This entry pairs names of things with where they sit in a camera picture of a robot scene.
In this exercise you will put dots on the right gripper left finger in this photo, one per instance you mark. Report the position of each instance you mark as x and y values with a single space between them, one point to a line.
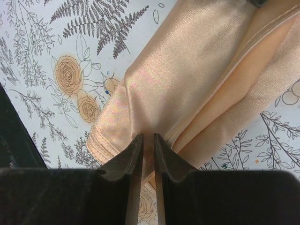
108 195

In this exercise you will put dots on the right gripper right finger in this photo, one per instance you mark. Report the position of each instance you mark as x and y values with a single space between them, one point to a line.
188 196

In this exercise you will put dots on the orange satin napkin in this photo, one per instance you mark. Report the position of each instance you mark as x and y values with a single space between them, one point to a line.
211 67

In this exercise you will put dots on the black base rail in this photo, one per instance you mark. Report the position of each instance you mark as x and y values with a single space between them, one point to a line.
17 149

